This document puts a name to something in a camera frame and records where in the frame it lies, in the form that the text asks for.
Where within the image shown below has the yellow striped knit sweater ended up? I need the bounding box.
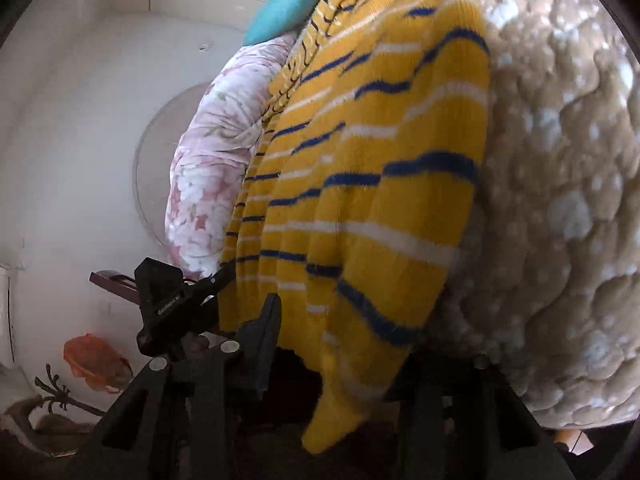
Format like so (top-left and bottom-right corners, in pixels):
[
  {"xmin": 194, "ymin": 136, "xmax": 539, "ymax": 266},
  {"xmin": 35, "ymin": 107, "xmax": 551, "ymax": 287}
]
[{"xmin": 218, "ymin": 0, "xmax": 490, "ymax": 454}]

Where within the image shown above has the orange leaf decoration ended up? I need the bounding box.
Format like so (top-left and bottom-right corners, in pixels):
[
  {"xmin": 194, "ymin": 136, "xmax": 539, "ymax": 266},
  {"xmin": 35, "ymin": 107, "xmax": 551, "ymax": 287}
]
[{"xmin": 63, "ymin": 334, "xmax": 134, "ymax": 394}]

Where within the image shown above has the pink floral quilt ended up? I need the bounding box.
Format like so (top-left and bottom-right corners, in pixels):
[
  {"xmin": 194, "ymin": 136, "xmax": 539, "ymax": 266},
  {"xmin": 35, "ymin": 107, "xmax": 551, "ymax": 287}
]
[{"xmin": 164, "ymin": 32, "xmax": 297, "ymax": 278}]

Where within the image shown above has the beige white-dotted bedspread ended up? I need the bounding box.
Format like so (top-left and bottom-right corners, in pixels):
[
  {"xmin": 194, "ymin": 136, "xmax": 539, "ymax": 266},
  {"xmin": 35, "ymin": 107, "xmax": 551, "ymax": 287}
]
[{"xmin": 430, "ymin": 0, "xmax": 639, "ymax": 429}]

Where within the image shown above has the teal pillow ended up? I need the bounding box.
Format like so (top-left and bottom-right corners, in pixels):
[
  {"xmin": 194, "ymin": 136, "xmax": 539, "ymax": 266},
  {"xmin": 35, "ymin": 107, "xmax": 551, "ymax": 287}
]
[{"xmin": 243, "ymin": 0, "xmax": 319, "ymax": 47}]

